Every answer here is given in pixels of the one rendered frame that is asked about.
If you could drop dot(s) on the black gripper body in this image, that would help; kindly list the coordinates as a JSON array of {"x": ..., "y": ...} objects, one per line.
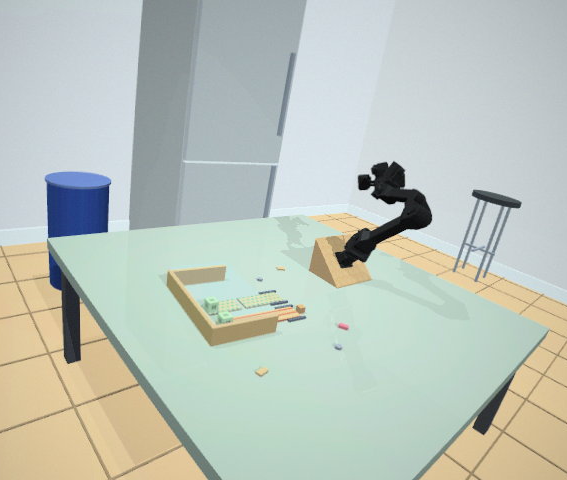
[{"x": 364, "y": 182}]

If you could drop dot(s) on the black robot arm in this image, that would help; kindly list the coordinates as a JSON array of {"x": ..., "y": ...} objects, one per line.
[{"x": 416, "y": 215}]

